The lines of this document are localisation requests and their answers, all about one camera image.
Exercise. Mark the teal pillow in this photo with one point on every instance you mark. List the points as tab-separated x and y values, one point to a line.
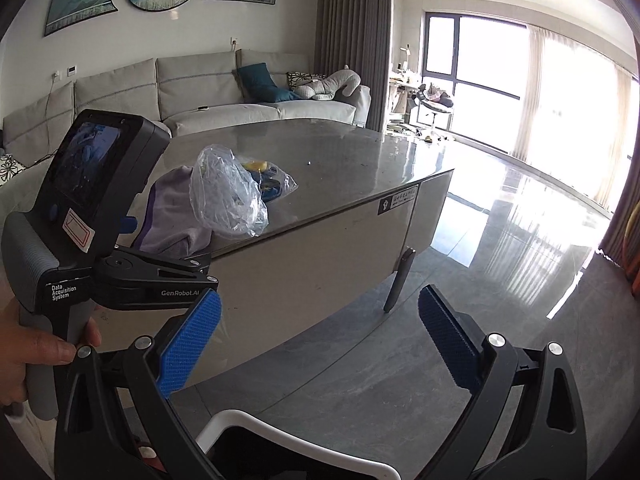
260	82

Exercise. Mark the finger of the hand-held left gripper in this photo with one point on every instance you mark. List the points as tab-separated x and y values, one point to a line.
130	224
150	265

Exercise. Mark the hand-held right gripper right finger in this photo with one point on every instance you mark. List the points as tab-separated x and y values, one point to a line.
450	340

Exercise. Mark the swivel chair with clothes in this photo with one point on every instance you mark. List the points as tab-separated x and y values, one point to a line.
437	102

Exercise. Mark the white sheer curtain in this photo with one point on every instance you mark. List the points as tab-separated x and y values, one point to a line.
570	110

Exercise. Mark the grey fabric sofa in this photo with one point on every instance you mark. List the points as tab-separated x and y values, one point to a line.
200	85

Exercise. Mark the white table label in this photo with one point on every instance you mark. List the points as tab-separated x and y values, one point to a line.
398	200

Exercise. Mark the white-rimmed black bin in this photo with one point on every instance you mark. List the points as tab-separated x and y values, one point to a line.
235	415

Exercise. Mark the person's left hand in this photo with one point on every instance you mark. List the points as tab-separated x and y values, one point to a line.
20	355

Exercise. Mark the grey coffee table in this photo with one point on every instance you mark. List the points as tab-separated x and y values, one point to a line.
340	160

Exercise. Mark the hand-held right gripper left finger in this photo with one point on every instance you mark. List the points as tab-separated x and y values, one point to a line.
190	340

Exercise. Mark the clear plastic bag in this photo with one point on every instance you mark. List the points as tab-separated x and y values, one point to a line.
225	195

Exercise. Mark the grey purple cloth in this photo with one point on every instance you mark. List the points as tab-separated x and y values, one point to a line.
170	210

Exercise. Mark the grey curtain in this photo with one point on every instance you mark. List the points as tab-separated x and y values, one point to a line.
360	35

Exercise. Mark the cluttered white desk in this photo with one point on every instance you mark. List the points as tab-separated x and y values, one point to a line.
402	90

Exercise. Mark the black white floral pillow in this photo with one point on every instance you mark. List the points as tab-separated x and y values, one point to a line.
10	167
300	79

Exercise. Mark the grey plush toy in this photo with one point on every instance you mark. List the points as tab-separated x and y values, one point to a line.
340	82

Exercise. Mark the red white object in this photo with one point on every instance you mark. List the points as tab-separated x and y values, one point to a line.
144	455

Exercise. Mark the clear bag with yellow items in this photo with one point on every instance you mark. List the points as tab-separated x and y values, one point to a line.
272	185

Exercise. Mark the dark framed window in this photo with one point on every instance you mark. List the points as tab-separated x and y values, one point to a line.
480	60

